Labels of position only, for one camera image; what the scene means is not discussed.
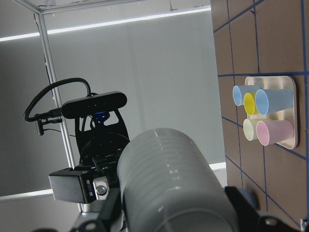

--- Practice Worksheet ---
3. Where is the yellow plastic cup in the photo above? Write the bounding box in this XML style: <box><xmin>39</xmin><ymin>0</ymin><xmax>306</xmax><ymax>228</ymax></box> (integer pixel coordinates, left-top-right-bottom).
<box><xmin>244</xmin><ymin>92</ymin><xmax>258</xmax><ymax>116</ymax></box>

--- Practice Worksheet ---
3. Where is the blue cup tray middle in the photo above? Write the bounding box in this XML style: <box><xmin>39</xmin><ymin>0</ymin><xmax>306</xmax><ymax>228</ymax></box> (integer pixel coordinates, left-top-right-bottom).
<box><xmin>255</xmin><ymin>89</ymin><xmax>294</xmax><ymax>115</ymax></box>

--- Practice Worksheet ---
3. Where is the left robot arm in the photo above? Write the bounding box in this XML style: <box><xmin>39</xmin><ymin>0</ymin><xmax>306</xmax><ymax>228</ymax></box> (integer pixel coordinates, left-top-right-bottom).
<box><xmin>49</xmin><ymin>109</ymin><xmax>129</xmax><ymax>213</ymax></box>

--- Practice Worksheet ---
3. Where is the black camera cable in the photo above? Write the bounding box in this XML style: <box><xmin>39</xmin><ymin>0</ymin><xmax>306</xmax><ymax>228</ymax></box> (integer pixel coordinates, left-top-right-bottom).
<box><xmin>24</xmin><ymin>77</ymin><xmax>94</xmax><ymax>123</ymax></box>

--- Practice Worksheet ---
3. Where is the pale green plastic cup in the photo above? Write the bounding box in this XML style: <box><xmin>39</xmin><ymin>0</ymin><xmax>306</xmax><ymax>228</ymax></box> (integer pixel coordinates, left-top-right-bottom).
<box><xmin>243</xmin><ymin>119</ymin><xmax>258</xmax><ymax>141</ymax></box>

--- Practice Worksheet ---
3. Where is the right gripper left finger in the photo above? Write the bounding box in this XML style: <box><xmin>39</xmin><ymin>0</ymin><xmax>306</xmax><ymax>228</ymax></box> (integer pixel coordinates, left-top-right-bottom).
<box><xmin>94</xmin><ymin>188</ymin><xmax>123</xmax><ymax>232</ymax></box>

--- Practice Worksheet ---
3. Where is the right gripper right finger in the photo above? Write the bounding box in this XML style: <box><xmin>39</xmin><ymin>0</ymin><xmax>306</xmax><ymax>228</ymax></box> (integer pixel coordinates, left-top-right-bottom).
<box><xmin>224</xmin><ymin>186</ymin><xmax>259</xmax><ymax>232</ymax></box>

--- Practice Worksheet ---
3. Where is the pink plastic cup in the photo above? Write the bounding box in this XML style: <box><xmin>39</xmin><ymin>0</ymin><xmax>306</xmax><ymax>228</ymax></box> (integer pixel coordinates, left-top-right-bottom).
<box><xmin>256</xmin><ymin>120</ymin><xmax>294</xmax><ymax>146</ymax></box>

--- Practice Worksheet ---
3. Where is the blue cup far corner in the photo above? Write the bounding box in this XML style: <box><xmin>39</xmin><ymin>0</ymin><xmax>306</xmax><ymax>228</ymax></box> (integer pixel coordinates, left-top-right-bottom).
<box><xmin>232</xmin><ymin>85</ymin><xmax>261</xmax><ymax>106</ymax></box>

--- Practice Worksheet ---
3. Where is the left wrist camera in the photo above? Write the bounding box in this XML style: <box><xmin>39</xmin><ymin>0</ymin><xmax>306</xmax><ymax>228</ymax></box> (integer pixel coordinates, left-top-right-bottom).
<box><xmin>61</xmin><ymin>91</ymin><xmax>127</xmax><ymax>119</ymax></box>

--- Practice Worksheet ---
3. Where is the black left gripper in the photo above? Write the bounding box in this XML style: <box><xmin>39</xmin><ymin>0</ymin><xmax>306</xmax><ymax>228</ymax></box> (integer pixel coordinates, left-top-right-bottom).
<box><xmin>49</xmin><ymin>110</ymin><xmax>129</xmax><ymax>203</ymax></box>

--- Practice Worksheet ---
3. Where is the cream plastic tray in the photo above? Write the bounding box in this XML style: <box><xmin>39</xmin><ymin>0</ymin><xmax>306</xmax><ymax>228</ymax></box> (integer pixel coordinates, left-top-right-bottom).
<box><xmin>244</xmin><ymin>76</ymin><xmax>298</xmax><ymax>149</ymax></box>

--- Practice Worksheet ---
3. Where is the white grey plastic cup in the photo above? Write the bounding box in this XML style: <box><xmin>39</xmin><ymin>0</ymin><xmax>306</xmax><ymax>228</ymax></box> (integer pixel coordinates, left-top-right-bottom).
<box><xmin>117</xmin><ymin>128</ymin><xmax>239</xmax><ymax>232</ymax></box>

